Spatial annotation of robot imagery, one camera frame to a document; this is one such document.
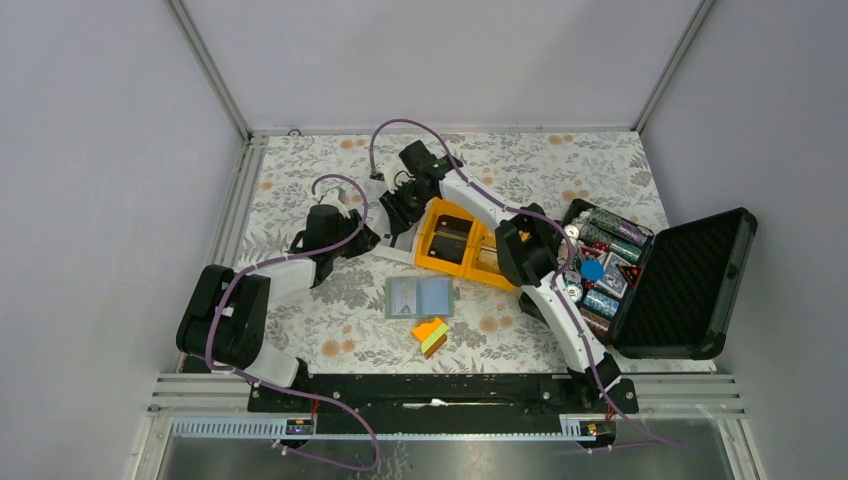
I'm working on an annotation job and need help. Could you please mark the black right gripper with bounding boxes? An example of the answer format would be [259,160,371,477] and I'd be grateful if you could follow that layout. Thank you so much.
[380,181,434,238]

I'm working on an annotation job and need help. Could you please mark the black credit card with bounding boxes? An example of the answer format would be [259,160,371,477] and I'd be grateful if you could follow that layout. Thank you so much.
[426,214,473,265]

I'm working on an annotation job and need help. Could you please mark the green card holder wallet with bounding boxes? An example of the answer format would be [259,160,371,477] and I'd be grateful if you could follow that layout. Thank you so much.
[384,276,460,319]

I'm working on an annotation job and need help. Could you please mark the yellow plastic divided bin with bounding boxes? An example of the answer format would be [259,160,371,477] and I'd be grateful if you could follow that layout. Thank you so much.
[413,198,516,291]

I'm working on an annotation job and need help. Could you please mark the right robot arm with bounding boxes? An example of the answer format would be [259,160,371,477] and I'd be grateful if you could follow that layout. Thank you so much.
[380,141,622,412]

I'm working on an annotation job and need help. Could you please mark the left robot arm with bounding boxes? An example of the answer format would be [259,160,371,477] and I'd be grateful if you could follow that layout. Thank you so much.
[175,205,380,411]

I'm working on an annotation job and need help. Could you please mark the blue playing card deck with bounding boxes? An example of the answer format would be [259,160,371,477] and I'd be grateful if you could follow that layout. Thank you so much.
[595,252,630,299]

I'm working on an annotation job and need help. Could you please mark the white plastic bin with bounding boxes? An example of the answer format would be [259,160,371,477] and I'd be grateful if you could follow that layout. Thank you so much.
[372,225,419,265]

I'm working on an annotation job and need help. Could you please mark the orange green sticky notes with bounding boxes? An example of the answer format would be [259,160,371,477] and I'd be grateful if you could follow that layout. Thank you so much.
[411,317,449,358]

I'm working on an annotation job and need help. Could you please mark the black poker chip case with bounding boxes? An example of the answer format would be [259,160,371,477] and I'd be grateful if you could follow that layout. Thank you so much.
[521,200,758,360]

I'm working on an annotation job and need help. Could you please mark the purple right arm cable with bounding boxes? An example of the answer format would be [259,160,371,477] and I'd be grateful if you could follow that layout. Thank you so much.
[368,119,687,452]

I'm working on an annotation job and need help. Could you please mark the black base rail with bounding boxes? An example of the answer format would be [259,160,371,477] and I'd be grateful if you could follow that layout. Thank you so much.
[247,371,639,435]

